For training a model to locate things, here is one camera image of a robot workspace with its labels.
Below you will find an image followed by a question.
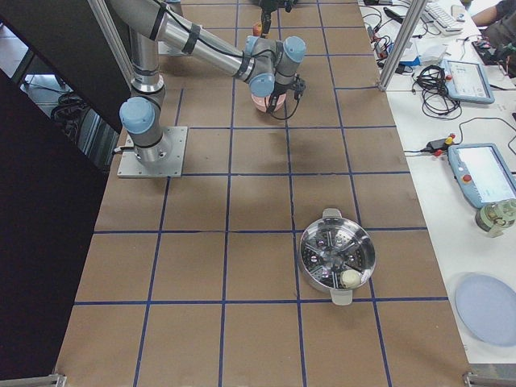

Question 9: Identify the glass jar with lid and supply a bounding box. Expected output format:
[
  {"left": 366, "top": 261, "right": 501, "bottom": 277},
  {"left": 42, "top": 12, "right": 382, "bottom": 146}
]
[{"left": 475, "top": 198, "right": 515, "bottom": 238}]

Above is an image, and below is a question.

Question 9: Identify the upper teach pendant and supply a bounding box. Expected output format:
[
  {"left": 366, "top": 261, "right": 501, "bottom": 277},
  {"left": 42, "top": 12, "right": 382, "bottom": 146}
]
[{"left": 440, "top": 59, "right": 495, "bottom": 104}]

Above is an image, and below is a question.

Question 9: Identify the steel steamer pot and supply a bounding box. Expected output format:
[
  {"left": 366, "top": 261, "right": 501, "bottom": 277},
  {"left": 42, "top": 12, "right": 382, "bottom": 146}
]
[{"left": 297, "top": 207, "right": 376, "bottom": 306}]

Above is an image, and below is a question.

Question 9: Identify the light blue plate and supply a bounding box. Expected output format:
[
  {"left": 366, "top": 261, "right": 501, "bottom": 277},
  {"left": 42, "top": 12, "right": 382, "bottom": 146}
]
[{"left": 455, "top": 274, "right": 515, "bottom": 347}]

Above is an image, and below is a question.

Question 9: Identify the coiled black cable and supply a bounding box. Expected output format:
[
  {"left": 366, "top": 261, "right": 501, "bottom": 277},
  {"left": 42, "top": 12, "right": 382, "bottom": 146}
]
[{"left": 411, "top": 64, "right": 463, "bottom": 119}]

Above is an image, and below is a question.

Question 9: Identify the red yellow apple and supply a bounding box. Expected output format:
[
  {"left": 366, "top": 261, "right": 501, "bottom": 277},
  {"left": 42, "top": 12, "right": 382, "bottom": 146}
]
[{"left": 252, "top": 23, "right": 262, "bottom": 37}]

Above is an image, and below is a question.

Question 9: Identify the white round bun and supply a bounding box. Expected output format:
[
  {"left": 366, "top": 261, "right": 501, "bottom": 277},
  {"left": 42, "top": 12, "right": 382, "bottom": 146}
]
[{"left": 340, "top": 269, "right": 362, "bottom": 289}]

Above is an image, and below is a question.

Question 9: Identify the aluminium frame post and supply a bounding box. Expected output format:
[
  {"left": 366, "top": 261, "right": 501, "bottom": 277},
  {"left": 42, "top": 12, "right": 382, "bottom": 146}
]
[{"left": 377, "top": 0, "right": 427, "bottom": 91}]

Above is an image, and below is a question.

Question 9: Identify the pink bowl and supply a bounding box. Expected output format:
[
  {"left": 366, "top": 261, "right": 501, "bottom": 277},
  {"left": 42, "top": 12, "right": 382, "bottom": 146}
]
[{"left": 251, "top": 94, "right": 286, "bottom": 113}]

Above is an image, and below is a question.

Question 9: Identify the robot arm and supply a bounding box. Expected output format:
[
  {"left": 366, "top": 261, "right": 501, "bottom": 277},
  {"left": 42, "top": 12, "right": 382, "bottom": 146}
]
[{"left": 111, "top": 1, "right": 306, "bottom": 169}]

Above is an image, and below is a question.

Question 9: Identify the black power brick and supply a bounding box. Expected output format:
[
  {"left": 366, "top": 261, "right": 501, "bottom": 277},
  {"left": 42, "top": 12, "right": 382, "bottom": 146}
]
[{"left": 426, "top": 138, "right": 449, "bottom": 153}]

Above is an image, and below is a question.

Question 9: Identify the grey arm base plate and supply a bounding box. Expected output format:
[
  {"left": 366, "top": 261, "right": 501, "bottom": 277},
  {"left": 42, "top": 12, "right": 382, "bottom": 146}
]
[{"left": 117, "top": 127, "right": 188, "bottom": 178}]

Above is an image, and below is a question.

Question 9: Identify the white keyboard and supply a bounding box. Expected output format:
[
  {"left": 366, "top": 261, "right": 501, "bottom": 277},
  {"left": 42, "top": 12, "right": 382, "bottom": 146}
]
[{"left": 421, "top": 2, "right": 464, "bottom": 35}]

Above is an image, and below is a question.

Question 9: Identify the teach pendant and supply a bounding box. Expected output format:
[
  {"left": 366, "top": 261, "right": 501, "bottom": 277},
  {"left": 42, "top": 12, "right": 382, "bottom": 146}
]
[
  {"left": 440, "top": 59, "right": 495, "bottom": 104},
  {"left": 447, "top": 143, "right": 515, "bottom": 209}
]

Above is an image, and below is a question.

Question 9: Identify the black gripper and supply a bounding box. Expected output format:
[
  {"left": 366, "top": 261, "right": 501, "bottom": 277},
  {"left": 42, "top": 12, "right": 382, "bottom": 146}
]
[{"left": 266, "top": 74, "right": 306, "bottom": 114}]

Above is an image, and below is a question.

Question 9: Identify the lower teach pendant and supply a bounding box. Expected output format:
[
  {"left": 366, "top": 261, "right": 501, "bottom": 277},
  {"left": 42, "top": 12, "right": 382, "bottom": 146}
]
[{"left": 447, "top": 143, "right": 515, "bottom": 209}]

